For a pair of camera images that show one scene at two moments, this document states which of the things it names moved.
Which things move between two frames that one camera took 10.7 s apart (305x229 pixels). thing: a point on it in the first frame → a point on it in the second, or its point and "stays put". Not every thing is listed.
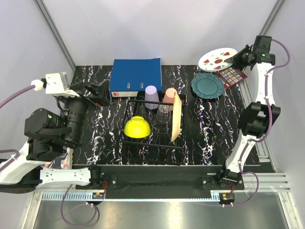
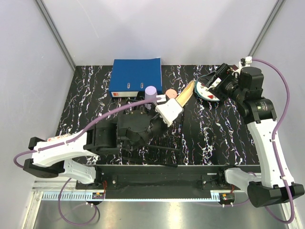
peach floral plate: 175,131 → 184,97
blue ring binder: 129,77 stays put
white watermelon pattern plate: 214,60 → 202,91
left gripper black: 101,91 → 165,128
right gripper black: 234,59 → 224,72
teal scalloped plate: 207,86 stays put
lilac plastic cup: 151,94 stays put
